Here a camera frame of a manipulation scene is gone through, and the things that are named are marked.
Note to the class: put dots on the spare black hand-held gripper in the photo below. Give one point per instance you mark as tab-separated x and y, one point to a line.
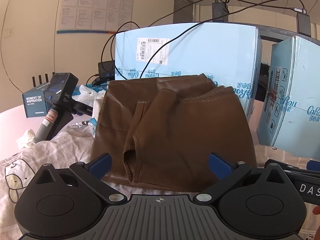
58	95

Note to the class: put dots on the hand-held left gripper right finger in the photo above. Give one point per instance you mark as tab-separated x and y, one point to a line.
220	166

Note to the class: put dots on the white wall switch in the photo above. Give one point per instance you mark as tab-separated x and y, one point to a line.
8	33

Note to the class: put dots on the light blue cardboard box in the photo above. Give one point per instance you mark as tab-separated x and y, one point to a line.
295	85
200	50

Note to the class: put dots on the brown leather garment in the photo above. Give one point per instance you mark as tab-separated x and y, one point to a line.
175	130

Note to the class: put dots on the crumpled white tissue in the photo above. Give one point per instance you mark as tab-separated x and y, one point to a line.
26	138

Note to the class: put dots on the black charger box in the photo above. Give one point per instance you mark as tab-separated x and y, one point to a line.
106	70

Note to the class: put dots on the wall poster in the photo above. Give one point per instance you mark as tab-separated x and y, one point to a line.
95	5

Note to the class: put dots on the person's right hand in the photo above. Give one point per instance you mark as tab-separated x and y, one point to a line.
316	210

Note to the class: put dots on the black antenna router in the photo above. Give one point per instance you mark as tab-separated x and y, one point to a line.
40	80

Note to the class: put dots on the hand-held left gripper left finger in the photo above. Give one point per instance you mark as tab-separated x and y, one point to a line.
101	164

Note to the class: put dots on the small dark blue box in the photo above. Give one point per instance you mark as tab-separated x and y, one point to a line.
33	102

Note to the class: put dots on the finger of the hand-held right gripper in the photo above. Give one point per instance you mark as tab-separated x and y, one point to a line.
313	165
307	190

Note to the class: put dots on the dark grey power adapter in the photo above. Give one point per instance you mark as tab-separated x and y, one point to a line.
220	11
303	25

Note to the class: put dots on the white plastic bag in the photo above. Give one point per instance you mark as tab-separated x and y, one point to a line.
86	93

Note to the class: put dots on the cartoon printed bedsheet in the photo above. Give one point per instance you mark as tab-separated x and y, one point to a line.
62	150

